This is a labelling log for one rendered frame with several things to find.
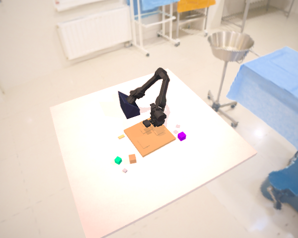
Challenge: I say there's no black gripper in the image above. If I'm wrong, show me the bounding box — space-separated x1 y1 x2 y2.
143 113 156 128

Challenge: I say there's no small green cube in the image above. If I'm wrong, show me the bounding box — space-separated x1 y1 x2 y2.
115 156 122 165

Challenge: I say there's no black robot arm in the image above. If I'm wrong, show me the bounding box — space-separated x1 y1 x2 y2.
125 67 170 127

